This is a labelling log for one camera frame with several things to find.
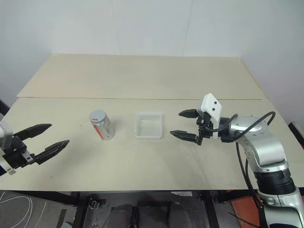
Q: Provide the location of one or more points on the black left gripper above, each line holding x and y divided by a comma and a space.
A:
16, 155

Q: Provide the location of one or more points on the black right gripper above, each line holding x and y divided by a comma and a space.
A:
206, 128

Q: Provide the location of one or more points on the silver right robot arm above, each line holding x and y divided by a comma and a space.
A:
266, 147

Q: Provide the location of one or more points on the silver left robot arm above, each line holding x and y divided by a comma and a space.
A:
3, 167

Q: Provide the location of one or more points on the translucent white square container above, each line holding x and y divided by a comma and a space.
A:
149, 126

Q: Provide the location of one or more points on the silver bottle cap red mark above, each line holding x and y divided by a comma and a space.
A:
97, 116

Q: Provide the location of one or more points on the silver can red top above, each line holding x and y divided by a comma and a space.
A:
104, 129

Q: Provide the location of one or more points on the white paper scrap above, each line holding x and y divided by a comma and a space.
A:
184, 193

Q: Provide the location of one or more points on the grey floor mat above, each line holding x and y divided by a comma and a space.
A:
35, 211

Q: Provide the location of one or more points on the dark rounded shape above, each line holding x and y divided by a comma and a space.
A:
177, 215
121, 217

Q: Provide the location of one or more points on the orange red floor mat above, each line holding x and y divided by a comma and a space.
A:
244, 213

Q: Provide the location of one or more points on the dark object with red edge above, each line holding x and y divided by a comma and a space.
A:
297, 133

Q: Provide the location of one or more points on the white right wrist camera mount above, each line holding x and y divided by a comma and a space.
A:
211, 104

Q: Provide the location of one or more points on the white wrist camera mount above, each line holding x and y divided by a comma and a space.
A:
211, 104
5, 134

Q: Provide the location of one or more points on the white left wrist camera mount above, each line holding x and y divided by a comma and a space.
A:
5, 134

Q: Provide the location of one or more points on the dark object at wall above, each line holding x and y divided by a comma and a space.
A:
3, 108

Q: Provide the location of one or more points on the black metal table frame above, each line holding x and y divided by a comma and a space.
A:
78, 209

